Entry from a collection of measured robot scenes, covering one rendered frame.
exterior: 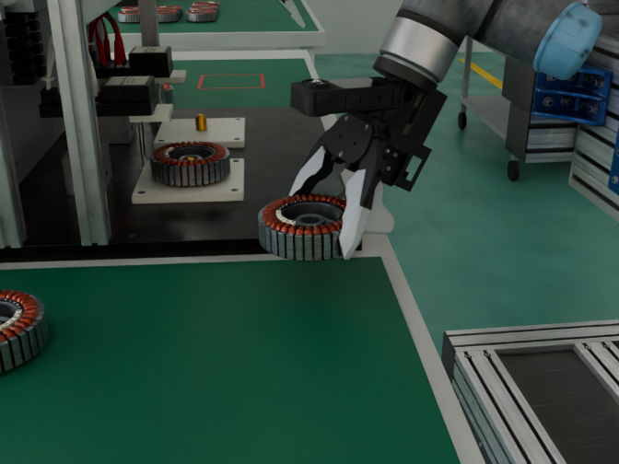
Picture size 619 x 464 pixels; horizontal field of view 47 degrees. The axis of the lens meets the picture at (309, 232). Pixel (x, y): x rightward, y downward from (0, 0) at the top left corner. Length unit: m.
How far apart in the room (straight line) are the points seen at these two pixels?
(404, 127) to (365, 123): 0.05
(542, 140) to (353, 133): 0.62
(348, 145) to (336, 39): 5.68
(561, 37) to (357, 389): 0.40
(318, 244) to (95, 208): 0.28
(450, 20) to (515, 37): 0.07
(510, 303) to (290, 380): 1.76
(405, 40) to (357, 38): 5.70
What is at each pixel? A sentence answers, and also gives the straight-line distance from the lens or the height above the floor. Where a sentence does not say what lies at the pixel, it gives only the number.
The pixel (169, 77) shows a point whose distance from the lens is 1.23.
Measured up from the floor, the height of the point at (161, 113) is 0.88.
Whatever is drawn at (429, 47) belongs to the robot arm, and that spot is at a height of 1.01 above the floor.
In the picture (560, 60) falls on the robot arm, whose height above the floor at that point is 0.99.
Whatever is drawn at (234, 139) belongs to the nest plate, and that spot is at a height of 0.78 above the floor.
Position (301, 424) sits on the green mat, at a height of 0.75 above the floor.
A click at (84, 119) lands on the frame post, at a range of 0.83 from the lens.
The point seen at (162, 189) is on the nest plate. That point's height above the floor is 0.78.
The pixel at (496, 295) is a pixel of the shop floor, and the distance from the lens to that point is 2.40.
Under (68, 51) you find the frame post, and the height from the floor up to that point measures 0.99.
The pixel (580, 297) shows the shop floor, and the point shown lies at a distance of 2.46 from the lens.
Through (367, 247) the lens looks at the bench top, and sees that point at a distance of 0.89.
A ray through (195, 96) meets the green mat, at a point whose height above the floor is 0.75.
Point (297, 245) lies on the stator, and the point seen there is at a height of 0.82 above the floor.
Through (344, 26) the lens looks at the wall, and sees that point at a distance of 6.42.
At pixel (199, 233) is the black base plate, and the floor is 0.77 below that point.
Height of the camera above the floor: 1.13
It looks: 24 degrees down
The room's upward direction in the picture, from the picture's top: straight up
